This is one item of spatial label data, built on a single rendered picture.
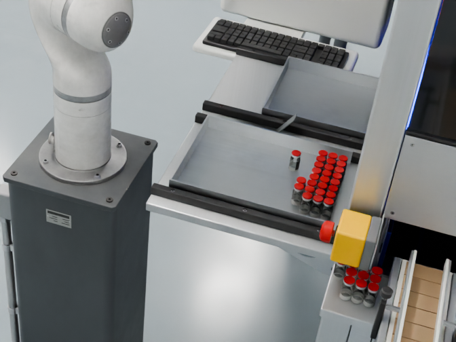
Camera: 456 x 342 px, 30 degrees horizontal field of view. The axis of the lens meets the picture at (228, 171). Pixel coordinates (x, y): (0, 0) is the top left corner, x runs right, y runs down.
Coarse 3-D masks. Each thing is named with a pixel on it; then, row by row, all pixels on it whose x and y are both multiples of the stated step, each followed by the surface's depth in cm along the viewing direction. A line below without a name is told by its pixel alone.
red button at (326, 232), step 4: (324, 224) 154; (328, 224) 153; (332, 224) 154; (324, 228) 153; (328, 228) 153; (332, 228) 153; (320, 232) 154; (324, 232) 153; (328, 232) 153; (332, 232) 154; (320, 236) 154; (324, 236) 153; (328, 236) 153; (332, 236) 154; (324, 240) 154; (328, 240) 153
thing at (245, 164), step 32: (224, 128) 195; (256, 128) 193; (192, 160) 186; (224, 160) 187; (256, 160) 188; (288, 160) 190; (192, 192) 175; (224, 192) 179; (256, 192) 180; (288, 192) 181; (320, 224) 170
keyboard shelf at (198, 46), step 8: (248, 24) 254; (256, 24) 255; (264, 24) 256; (272, 24) 256; (208, 32) 248; (272, 32) 251; (280, 32) 253; (288, 32) 253; (296, 32) 254; (304, 32) 255; (200, 40) 243; (200, 48) 241; (208, 48) 241; (216, 48) 241; (216, 56) 241; (224, 56) 240; (232, 56) 239; (352, 56) 245; (352, 64) 241
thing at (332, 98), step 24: (288, 72) 219; (312, 72) 219; (336, 72) 217; (288, 96) 210; (312, 96) 211; (336, 96) 212; (360, 96) 213; (312, 120) 197; (336, 120) 204; (360, 120) 205
